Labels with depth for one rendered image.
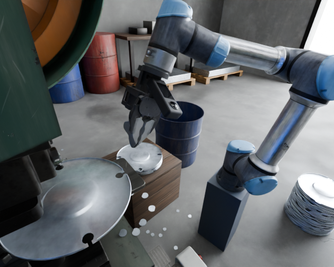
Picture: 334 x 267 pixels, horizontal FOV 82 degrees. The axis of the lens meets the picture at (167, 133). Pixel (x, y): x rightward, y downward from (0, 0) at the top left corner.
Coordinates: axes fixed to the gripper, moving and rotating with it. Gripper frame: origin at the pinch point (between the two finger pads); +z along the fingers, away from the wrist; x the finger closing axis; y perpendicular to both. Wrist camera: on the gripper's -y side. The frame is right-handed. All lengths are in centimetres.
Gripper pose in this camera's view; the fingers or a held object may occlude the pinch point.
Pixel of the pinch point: (135, 144)
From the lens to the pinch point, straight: 52.7
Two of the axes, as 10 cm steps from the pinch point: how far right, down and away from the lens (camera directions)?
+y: -6.4, -4.2, 6.4
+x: -6.8, -0.6, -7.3
